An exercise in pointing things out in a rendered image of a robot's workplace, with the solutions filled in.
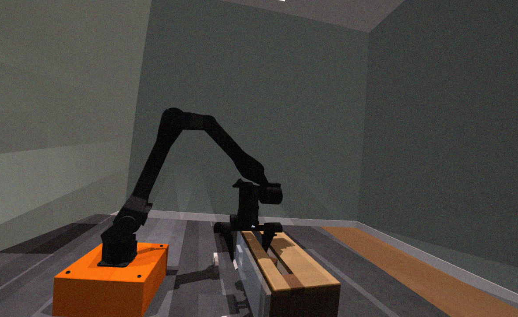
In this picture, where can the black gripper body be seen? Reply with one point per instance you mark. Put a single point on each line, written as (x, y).
(248, 215)

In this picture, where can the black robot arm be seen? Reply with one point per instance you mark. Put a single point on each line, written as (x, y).
(119, 243)

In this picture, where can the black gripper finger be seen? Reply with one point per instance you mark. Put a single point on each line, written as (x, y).
(229, 241)
(266, 240)

